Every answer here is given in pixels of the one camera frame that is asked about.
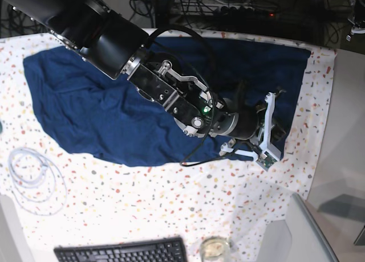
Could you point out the dark blue t-shirt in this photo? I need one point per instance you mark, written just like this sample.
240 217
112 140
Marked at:
85 111

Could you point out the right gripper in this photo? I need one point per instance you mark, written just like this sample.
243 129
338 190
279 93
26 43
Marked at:
253 132

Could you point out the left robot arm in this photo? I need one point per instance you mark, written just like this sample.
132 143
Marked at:
356 18

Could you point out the terrazzo patterned table cloth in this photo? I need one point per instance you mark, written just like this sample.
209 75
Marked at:
110 203

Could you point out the clear glass jar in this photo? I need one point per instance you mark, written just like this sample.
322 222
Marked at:
215 249

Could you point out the black computer keyboard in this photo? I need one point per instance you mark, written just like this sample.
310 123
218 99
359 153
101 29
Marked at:
162 250

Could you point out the grey monitor edge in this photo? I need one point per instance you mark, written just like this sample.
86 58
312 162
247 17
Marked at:
308 242

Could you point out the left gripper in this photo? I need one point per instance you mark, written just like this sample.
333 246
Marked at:
355 30

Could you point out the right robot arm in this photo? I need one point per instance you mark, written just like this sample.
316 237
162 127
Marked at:
116 46

